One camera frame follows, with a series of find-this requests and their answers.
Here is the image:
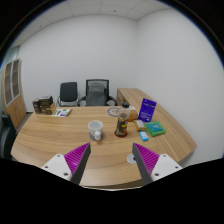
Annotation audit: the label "small dark brown box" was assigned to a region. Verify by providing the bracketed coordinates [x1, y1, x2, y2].
[32, 97, 42, 114]

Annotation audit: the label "green blue white leaflet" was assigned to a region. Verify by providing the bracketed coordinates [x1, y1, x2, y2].
[51, 108, 73, 118]

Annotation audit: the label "orange-brown box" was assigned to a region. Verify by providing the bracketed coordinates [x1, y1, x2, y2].
[128, 107, 139, 122]

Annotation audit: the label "black armchair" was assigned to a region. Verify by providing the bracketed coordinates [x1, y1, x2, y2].
[0, 111, 18, 161]

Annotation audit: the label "small yellow box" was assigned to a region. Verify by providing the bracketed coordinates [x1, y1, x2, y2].
[133, 119, 147, 132]

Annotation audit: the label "kraft and dark cardboard box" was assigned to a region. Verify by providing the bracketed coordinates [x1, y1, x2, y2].
[39, 102, 57, 116]

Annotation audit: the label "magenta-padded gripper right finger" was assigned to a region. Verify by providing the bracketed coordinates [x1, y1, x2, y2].
[132, 142, 184, 186]

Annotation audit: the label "green packets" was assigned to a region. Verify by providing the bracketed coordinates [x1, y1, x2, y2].
[143, 120, 167, 137]

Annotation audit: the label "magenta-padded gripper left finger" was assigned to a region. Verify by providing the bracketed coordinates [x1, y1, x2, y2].
[40, 142, 92, 185]

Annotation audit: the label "purple pouch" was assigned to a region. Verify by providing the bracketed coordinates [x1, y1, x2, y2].
[137, 97, 158, 123]

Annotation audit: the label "mesh office chair grey garment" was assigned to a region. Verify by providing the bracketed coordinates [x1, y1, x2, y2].
[78, 78, 118, 107]

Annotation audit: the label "dark brown printed box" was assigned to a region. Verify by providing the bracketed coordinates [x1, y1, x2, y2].
[38, 95, 54, 106]

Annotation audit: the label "small blue white packet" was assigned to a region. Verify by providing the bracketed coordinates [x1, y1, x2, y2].
[138, 130, 150, 142]

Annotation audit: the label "clear drink bottle black cap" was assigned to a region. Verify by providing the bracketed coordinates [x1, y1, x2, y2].
[115, 102, 132, 138]

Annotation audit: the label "grey round desk grommet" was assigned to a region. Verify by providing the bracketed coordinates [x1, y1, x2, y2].
[126, 153, 137, 164]

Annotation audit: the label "wooden cabinet with glass doors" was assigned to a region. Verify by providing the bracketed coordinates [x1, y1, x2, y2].
[1, 58, 27, 129]

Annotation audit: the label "wooden side desk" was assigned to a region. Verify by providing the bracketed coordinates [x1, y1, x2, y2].
[116, 87, 151, 108]

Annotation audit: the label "white mug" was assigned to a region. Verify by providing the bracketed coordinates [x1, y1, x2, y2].
[87, 119, 104, 142]

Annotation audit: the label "black office chair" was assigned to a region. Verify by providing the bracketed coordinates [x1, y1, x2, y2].
[56, 81, 80, 108]

